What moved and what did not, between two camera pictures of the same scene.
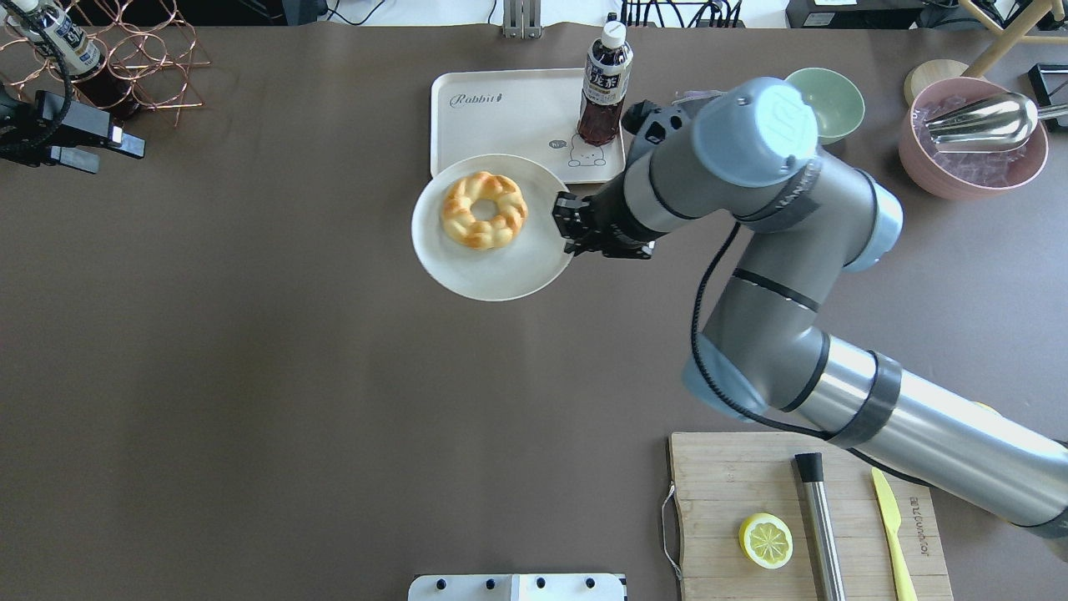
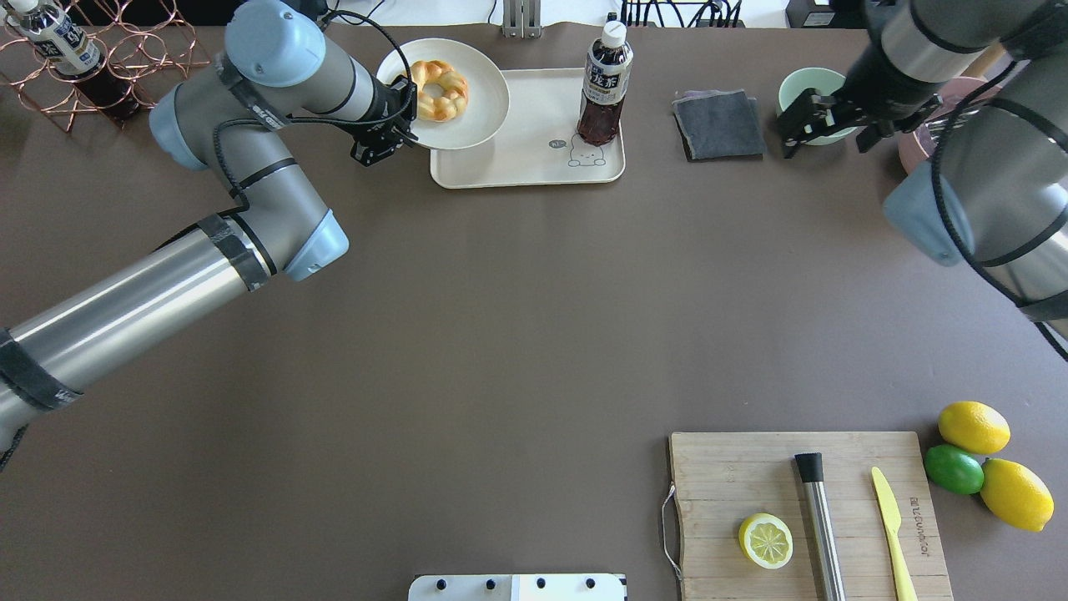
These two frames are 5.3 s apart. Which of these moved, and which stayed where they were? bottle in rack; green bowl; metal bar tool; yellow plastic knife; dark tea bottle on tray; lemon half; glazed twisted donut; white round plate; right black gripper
Moved: white round plate; glazed twisted donut; right black gripper
Stayed: bottle in rack; yellow plastic knife; lemon half; dark tea bottle on tray; green bowl; metal bar tool
